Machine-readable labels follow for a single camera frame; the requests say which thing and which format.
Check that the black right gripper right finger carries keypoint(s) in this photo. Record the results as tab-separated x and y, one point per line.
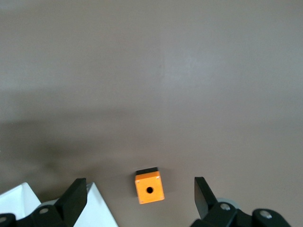
206	201

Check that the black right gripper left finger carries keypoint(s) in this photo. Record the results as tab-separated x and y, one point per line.
71	201

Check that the orange button enclosure box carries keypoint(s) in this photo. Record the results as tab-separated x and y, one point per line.
149	189

